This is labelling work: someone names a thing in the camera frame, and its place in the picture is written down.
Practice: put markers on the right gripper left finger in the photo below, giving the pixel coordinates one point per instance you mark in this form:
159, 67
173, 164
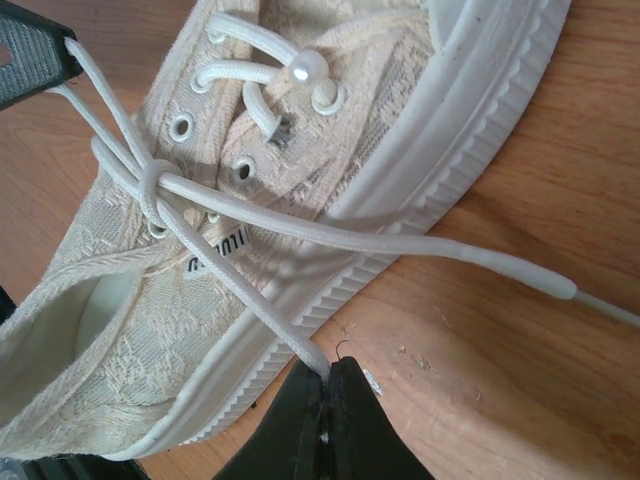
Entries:
285, 445

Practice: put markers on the white shoelace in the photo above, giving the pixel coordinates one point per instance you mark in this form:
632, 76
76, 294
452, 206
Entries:
157, 185

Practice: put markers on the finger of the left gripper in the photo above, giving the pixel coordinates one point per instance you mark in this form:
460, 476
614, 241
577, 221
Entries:
39, 57

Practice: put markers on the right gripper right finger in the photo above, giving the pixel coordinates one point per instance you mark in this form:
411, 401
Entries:
362, 443

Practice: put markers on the white lace sneaker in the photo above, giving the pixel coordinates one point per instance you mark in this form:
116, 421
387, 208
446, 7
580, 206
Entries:
369, 116

